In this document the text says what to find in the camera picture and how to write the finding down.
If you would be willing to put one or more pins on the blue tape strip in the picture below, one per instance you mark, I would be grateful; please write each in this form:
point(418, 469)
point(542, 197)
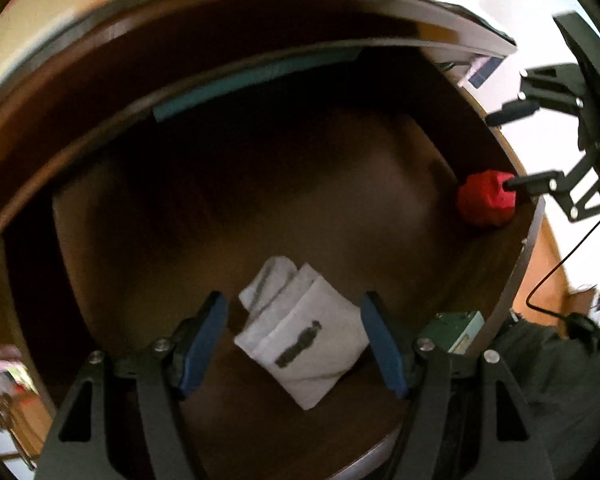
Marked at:
point(255, 77)

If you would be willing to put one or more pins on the wooden drawer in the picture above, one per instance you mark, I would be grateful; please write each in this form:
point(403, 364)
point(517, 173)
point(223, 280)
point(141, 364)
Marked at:
point(280, 185)

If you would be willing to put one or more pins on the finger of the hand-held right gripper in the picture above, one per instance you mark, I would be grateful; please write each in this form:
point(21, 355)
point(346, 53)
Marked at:
point(530, 182)
point(510, 112)

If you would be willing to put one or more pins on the small blue card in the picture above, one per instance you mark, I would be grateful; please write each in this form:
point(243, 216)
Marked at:
point(482, 72)

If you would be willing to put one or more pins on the wooden coat rack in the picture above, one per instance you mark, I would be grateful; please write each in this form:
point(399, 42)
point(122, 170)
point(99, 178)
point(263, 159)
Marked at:
point(15, 440)

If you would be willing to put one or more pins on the person's dark jacket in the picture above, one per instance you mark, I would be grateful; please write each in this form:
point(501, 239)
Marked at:
point(555, 385)

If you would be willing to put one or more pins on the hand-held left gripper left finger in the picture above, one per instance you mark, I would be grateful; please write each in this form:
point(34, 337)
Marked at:
point(205, 345)

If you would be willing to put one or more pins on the dark wooden dresser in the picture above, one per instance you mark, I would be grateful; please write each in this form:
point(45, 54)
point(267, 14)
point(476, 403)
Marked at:
point(80, 85)

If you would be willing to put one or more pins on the white underwear dark print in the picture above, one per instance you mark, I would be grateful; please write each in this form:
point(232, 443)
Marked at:
point(300, 355)

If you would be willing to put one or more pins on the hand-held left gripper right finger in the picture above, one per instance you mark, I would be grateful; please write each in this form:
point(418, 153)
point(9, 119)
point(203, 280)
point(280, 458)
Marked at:
point(382, 345)

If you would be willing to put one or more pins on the green box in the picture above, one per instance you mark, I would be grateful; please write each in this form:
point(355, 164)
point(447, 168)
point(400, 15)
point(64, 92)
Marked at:
point(460, 330)

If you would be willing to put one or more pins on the bright red underwear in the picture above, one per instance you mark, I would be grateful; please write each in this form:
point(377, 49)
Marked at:
point(482, 200)

